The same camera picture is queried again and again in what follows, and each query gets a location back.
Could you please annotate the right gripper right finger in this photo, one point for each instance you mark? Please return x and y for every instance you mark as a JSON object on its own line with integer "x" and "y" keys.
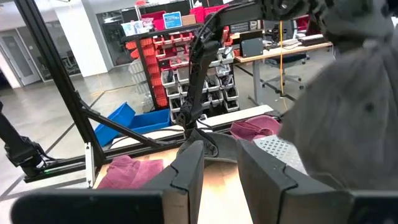
{"x": 273, "y": 193}

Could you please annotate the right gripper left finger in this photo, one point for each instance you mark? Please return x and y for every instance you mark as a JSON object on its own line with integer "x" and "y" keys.
{"x": 183, "y": 186}

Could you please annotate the maroon cloth hat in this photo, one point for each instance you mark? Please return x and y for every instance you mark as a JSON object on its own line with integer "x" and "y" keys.
{"x": 130, "y": 174}
{"x": 252, "y": 129}

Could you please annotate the dark grey cloth hat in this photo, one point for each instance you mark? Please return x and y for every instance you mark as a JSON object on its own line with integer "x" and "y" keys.
{"x": 342, "y": 118}
{"x": 224, "y": 149}

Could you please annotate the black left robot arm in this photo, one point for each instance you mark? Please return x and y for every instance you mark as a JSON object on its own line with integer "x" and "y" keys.
{"x": 199, "y": 77}

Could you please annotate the grey perforated metal stand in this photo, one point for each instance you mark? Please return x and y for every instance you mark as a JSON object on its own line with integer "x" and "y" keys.
{"x": 280, "y": 149}

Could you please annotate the blue plastic bin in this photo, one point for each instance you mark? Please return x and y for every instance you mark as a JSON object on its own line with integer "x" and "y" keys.
{"x": 121, "y": 112}
{"x": 152, "y": 121}

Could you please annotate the parts bin rack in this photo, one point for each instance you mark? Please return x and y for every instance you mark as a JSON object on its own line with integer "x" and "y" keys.
{"x": 152, "y": 62}

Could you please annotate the office chair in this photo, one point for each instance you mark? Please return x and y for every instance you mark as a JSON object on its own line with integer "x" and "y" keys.
{"x": 289, "y": 58}

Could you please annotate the wooden top standing desk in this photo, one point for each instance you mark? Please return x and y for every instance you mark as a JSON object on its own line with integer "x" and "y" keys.
{"x": 295, "y": 49}

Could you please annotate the black square device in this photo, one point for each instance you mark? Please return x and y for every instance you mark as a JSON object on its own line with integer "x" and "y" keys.
{"x": 252, "y": 47}

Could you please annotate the blue printed sign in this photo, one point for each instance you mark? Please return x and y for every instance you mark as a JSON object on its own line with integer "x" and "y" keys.
{"x": 172, "y": 20}

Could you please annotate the grey double door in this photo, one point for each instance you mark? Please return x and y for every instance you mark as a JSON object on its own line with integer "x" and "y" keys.
{"x": 18, "y": 56}

